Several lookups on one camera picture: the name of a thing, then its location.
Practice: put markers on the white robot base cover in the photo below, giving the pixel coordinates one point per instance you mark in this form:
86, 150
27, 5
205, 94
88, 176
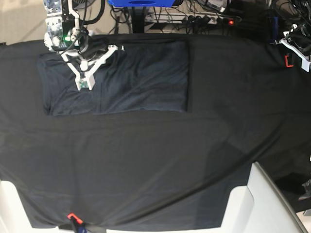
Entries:
259, 207

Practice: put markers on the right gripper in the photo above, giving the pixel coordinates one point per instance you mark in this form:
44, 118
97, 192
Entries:
85, 47

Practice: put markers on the white power strip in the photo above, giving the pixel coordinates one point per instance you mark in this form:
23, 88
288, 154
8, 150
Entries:
179, 18

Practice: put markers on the red black clamp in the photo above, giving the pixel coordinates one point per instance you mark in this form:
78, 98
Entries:
289, 61
77, 224

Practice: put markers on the metal table leg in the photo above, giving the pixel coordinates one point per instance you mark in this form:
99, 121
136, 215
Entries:
138, 15

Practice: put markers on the red black clamp bottom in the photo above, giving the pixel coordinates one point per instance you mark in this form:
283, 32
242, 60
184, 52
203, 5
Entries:
77, 224

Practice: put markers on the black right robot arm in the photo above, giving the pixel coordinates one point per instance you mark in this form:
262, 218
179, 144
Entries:
64, 14

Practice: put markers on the red black clamp right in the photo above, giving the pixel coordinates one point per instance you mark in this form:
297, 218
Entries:
289, 61

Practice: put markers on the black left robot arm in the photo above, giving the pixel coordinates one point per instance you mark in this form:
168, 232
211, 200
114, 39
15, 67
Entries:
289, 14

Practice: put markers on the blue plastic bin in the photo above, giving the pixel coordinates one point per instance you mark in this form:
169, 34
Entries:
145, 3

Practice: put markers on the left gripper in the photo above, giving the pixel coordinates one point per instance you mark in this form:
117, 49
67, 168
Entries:
298, 40

